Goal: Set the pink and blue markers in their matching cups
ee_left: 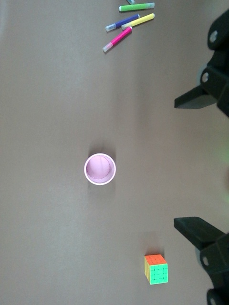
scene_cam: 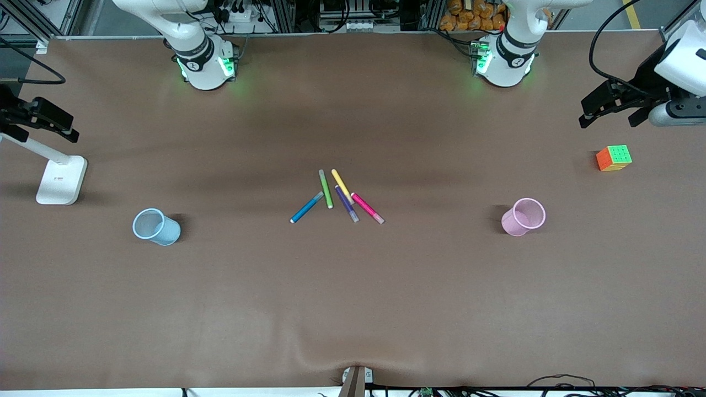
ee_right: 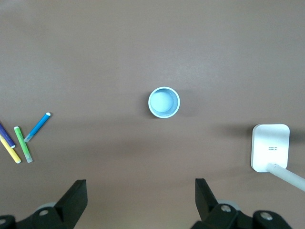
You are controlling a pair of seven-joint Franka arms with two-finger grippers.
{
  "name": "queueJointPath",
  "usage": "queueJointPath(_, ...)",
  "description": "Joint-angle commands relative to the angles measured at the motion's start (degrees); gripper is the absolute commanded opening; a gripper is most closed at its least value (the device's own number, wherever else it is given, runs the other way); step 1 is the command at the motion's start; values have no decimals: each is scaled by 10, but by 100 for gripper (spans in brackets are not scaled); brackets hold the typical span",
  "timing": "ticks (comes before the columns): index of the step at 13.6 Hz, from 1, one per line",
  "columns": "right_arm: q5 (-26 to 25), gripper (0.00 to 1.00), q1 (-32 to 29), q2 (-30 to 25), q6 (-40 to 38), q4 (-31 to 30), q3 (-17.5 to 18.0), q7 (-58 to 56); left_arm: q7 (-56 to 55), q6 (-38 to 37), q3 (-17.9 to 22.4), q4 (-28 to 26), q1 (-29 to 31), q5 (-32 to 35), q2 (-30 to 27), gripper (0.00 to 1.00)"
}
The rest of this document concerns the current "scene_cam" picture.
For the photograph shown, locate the pink marker pen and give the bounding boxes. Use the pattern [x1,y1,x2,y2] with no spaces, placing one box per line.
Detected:
[351,192,386,225]

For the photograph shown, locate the blue marker pen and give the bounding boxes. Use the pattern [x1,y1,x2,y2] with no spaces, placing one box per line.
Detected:
[290,191,325,224]

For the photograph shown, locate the colourful puzzle cube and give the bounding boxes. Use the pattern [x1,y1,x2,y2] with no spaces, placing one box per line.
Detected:
[596,144,633,172]

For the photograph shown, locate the white lamp stand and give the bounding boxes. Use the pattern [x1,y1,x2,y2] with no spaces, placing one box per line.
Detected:
[0,132,88,206]

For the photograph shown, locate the pink mesh cup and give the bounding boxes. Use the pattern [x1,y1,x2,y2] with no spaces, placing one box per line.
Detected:
[501,197,547,237]

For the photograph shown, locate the light blue mesh cup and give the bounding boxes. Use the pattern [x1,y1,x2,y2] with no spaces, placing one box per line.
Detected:
[132,208,181,246]

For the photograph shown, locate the orange packaged items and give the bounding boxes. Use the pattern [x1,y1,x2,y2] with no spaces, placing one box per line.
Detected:
[440,0,507,31]

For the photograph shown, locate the white power strip with plugs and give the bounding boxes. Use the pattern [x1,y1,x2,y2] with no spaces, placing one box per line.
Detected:
[218,4,254,24]

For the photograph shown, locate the yellow marker pen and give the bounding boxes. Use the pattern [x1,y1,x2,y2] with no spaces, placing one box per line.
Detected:
[331,169,355,205]

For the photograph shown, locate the purple marker pen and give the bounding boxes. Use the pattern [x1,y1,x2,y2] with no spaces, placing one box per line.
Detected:
[335,185,360,223]

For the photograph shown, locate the green marker pen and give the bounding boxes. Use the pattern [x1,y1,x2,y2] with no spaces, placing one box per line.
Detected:
[318,169,334,210]

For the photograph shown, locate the brown table cover mat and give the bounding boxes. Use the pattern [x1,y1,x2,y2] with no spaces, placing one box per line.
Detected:
[0,30,706,390]

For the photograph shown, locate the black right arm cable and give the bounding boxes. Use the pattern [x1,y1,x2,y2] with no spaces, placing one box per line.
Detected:
[0,36,67,85]

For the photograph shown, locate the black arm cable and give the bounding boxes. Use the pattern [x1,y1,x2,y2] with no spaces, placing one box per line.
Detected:
[0,36,67,85]
[588,0,643,94]

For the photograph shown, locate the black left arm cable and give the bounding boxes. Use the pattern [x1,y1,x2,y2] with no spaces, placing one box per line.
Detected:
[588,0,643,94]

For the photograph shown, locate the aluminium frame post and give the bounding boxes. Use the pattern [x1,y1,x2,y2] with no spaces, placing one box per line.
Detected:
[275,0,296,33]
[421,0,445,31]

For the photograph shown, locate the black looped cable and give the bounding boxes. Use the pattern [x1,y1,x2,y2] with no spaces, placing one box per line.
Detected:
[527,374,596,390]

